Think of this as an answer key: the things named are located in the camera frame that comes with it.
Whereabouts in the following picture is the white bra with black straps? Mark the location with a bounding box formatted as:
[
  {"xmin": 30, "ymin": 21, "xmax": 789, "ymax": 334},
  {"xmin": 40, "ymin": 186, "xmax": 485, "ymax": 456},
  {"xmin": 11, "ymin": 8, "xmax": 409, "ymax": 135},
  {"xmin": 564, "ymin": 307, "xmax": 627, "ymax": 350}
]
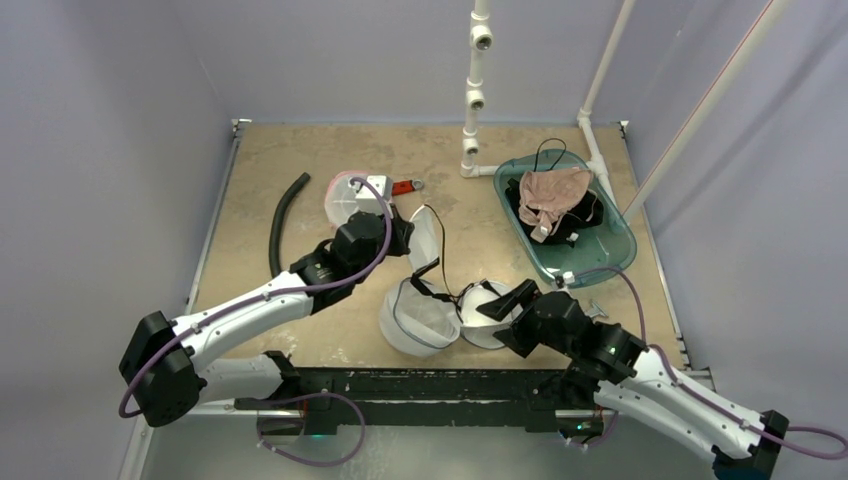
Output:
[{"xmin": 409, "ymin": 203, "xmax": 502, "ymax": 316}]

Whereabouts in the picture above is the blue-trimmed white mesh laundry bag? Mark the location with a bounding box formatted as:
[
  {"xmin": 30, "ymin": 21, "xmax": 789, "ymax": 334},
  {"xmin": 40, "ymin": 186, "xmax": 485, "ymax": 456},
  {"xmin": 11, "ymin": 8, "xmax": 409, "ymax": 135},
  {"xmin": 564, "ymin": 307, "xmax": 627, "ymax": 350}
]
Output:
[{"xmin": 378, "ymin": 277, "xmax": 521, "ymax": 357}]

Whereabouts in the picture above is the pink bra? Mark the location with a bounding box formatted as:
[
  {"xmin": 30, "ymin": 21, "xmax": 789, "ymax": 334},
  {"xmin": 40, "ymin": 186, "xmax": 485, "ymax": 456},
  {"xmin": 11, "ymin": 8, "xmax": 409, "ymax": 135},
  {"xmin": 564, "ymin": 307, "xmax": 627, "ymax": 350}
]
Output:
[{"xmin": 518, "ymin": 167, "xmax": 597, "ymax": 243}]

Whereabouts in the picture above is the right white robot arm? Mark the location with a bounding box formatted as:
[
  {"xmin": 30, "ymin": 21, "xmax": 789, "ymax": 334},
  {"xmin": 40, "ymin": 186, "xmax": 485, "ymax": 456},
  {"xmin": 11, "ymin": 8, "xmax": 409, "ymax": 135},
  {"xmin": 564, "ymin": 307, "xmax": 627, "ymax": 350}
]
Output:
[{"xmin": 475, "ymin": 280, "xmax": 789, "ymax": 479}]

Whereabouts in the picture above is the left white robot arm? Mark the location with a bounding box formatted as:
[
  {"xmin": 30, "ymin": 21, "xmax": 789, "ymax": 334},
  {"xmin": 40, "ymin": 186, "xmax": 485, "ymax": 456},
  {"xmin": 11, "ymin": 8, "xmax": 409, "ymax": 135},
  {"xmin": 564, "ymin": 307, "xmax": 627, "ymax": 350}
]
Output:
[{"xmin": 118, "ymin": 206, "xmax": 419, "ymax": 427}]

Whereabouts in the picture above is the pink-trimmed white mesh laundry bag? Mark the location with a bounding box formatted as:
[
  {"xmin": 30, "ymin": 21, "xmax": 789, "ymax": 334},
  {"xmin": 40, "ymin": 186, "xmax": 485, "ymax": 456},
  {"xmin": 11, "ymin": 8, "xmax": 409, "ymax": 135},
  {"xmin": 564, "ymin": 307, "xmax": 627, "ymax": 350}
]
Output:
[{"xmin": 324, "ymin": 170, "xmax": 368, "ymax": 228}]

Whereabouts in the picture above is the teal transparent plastic bin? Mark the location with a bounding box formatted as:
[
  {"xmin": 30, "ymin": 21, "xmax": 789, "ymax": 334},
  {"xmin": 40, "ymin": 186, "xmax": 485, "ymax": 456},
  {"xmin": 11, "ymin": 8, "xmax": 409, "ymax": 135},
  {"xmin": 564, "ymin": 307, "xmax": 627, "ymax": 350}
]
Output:
[{"xmin": 493, "ymin": 149, "xmax": 637, "ymax": 288}]

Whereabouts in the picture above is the black garment in bin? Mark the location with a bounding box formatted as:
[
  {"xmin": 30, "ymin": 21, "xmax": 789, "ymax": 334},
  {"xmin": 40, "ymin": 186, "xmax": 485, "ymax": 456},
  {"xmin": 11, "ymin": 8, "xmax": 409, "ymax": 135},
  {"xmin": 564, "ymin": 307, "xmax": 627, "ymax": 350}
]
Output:
[{"xmin": 503, "ymin": 137, "xmax": 605, "ymax": 246}]

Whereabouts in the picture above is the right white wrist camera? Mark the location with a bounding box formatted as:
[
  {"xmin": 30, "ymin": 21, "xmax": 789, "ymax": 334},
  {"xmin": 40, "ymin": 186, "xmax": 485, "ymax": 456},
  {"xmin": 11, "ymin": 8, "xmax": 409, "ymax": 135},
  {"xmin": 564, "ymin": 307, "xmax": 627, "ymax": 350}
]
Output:
[{"xmin": 554, "ymin": 271, "xmax": 576, "ymax": 290}]

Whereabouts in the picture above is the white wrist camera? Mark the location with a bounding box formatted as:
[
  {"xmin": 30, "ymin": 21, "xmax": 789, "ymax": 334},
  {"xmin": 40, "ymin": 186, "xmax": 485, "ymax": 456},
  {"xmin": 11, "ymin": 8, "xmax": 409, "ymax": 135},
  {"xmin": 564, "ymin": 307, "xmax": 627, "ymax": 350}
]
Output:
[
  {"xmin": 554, "ymin": 271, "xmax": 576, "ymax": 290},
  {"xmin": 350, "ymin": 175, "xmax": 394, "ymax": 214}
]

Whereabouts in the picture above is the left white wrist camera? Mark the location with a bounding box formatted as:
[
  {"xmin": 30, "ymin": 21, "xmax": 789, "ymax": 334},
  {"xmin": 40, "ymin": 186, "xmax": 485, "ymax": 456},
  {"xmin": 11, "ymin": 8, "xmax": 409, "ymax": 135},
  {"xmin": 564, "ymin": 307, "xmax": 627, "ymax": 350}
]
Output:
[{"xmin": 350, "ymin": 175, "xmax": 394, "ymax": 214}]

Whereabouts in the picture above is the red handled tool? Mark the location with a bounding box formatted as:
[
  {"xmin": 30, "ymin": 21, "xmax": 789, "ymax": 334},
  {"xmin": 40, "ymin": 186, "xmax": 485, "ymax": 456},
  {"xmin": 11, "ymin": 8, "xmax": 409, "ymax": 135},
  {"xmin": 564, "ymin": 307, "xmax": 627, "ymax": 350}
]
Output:
[{"xmin": 391, "ymin": 179, "xmax": 424, "ymax": 197}]

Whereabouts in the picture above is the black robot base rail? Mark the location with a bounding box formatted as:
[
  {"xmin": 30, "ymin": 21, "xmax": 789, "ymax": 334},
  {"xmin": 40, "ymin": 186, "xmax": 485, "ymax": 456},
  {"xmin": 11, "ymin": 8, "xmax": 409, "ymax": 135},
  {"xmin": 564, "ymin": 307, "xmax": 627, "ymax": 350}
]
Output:
[{"xmin": 234, "ymin": 355, "xmax": 613, "ymax": 439}]

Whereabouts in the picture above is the black rubber hose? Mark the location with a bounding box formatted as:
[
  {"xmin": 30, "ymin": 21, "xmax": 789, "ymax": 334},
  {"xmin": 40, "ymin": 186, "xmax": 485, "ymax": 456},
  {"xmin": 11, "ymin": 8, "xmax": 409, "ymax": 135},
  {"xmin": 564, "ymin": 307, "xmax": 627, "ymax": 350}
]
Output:
[{"xmin": 268, "ymin": 172, "xmax": 312, "ymax": 278}]

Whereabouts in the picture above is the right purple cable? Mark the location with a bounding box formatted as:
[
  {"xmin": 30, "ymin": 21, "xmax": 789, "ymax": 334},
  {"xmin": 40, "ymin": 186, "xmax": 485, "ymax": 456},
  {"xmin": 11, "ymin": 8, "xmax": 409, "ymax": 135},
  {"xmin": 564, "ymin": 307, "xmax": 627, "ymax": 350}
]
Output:
[{"xmin": 563, "ymin": 266, "xmax": 848, "ymax": 462}]

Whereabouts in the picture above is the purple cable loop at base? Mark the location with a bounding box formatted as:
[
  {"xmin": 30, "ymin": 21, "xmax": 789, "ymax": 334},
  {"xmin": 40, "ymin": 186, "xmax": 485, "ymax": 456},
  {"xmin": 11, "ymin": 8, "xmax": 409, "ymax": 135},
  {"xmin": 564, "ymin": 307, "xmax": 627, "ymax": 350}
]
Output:
[{"xmin": 256, "ymin": 389, "xmax": 369, "ymax": 469}]

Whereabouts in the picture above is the white PVC pipe frame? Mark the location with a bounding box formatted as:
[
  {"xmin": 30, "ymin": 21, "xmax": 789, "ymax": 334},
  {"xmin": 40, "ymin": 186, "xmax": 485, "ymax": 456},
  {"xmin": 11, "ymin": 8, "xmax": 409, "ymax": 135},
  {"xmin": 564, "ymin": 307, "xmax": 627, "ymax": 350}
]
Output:
[{"xmin": 458, "ymin": 0, "xmax": 793, "ymax": 223}]

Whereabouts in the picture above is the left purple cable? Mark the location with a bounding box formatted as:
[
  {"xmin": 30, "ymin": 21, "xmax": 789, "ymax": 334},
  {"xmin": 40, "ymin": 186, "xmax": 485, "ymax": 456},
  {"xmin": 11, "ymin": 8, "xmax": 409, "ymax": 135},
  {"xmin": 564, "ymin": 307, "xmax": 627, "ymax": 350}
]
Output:
[{"xmin": 118, "ymin": 176, "xmax": 395, "ymax": 420}]

